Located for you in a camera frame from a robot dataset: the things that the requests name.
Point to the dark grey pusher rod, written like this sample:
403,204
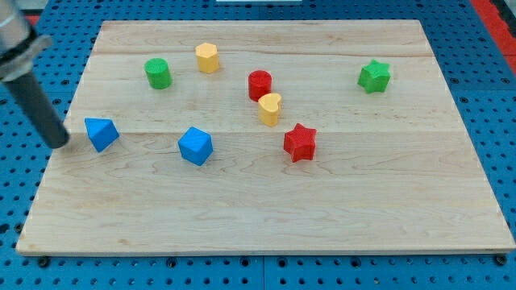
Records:
34,103

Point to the red star block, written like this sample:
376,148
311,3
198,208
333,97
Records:
300,143

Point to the green star block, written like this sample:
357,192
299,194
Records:
374,77

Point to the blue triangle block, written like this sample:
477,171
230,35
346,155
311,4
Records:
101,132

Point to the green cylinder block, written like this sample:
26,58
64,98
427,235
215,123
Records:
158,73

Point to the blue cube block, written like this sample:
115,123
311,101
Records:
195,146

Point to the yellow hexagon block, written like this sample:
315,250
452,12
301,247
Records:
207,57

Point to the red cylinder block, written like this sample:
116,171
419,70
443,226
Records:
259,84

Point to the wooden board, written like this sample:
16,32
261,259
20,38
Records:
393,173

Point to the yellow heart block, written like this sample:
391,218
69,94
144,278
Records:
269,109

